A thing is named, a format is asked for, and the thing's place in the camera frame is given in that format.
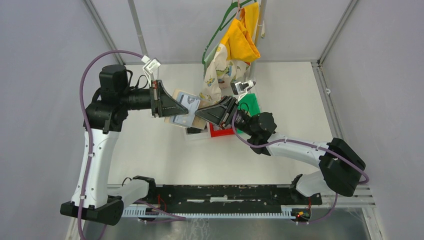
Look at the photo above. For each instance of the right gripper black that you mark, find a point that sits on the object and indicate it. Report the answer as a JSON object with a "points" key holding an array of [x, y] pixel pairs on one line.
{"points": [[220, 112]]}

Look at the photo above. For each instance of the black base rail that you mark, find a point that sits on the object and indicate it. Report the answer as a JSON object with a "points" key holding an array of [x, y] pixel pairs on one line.
{"points": [[228, 199]]}

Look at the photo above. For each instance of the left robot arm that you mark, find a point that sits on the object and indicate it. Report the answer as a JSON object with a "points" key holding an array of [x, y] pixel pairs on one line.
{"points": [[103, 122]]}

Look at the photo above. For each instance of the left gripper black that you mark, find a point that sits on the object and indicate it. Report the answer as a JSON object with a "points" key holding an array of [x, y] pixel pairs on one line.
{"points": [[162, 103]]}

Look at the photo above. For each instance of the left metal rack pole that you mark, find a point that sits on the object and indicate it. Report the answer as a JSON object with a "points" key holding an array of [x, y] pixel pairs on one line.
{"points": [[137, 25]]}

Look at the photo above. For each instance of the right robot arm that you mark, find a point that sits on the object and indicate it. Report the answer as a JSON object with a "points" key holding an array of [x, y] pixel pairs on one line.
{"points": [[339, 167]]}

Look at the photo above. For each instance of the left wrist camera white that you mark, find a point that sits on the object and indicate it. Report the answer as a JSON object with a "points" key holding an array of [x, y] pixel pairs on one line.
{"points": [[150, 66]]}

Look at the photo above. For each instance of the green clothes hanger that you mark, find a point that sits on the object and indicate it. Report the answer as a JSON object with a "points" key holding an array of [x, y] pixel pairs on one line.
{"points": [[226, 19]]}

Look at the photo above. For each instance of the black card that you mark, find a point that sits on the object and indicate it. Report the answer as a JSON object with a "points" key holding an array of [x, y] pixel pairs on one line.
{"points": [[193, 130]]}

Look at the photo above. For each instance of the green plastic bin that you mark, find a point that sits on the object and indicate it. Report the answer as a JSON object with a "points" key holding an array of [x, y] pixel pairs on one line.
{"points": [[247, 108]]}

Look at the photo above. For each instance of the metal rack pole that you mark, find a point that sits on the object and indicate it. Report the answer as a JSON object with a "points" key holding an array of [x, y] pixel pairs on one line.
{"points": [[137, 25], [258, 35]]}

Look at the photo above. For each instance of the red plastic bin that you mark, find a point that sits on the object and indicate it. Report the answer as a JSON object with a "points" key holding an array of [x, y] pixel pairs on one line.
{"points": [[216, 131]]}

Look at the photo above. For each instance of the clear plastic bin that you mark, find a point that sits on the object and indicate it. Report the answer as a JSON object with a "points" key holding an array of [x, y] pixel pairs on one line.
{"points": [[201, 136]]}

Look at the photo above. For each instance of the yellow patterned garment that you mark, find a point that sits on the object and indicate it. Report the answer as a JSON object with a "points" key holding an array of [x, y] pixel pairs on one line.
{"points": [[230, 60]]}

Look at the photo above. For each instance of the beige card holder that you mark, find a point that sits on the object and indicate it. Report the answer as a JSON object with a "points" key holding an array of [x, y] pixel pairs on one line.
{"points": [[188, 118]]}

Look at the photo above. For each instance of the white slotted cable duct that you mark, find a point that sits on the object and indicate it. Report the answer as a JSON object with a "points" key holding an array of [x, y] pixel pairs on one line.
{"points": [[141, 211]]}

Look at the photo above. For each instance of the right metal rack pole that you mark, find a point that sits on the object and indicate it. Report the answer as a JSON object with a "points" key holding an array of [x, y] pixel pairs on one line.
{"points": [[258, 35]]}

